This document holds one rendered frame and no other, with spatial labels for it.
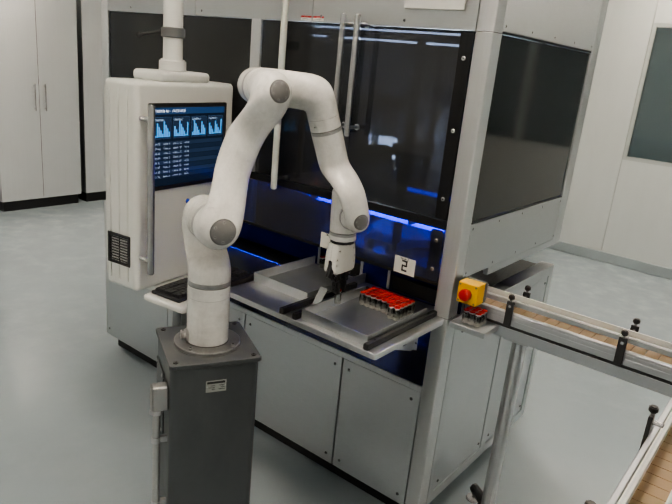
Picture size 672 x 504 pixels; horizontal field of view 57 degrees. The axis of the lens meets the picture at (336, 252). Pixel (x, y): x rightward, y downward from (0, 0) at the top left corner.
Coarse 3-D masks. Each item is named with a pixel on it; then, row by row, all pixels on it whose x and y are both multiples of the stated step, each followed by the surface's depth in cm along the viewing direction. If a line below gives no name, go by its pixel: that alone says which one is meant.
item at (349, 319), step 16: (320, 304) 206; (336, 304) 213; (352, 304) 215; (320, 320) 195; (336, 320) 201; (352, 320) 202; (368, 320) 203; (384, 320) 204; (400, 320) 197; (352, 336) 188; (368, 336) 184
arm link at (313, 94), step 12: (288, 72) 172; (300, 72) 171; (240, 84) 169; (300, 84) 170; (312, 84) 170; (324, 84) 171; (300, 96) 171; (312, 96) 170; (324, 96) 171; (300, 108) 173; (312, 108) 172; (324, 108) 172; (336, 108) 175; (312, 120) 175; (324, 120) 174; (336, 120) 176; (312, 132) 177; (324, 132) 175
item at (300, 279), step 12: (288, 264) 241; (300, 264) 247; (312, 264) 252; (264, 276) 224; (276, 276) 235; (288, 276) 236; (300, 276) 238; (312, 276) 239; (324, 276) 240; (348, 276) 243; (360, 276) 236; (276, 288) 222; (288, 288) 218; (300, 288) 225; (312, 288) 226
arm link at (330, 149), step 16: (320, 144) 177; (336, 144) 177; (320, 160) 180; (336, 160) 179; (336, 176) 179; (352, 176) 180; (336, 192) 179; (352, 192) 178; (352, 208) 179; (368, 208) 182; (352, 224) 181; (368, 224) 183
